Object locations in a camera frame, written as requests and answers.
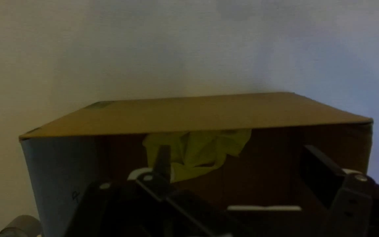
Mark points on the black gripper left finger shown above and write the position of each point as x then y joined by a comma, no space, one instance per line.
157,184

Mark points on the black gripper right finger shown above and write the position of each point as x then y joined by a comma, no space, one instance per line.
344,194

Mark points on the yellow microfiber towel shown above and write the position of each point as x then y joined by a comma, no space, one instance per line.
197,153

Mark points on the brown cardboard box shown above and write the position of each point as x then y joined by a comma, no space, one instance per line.
105,142

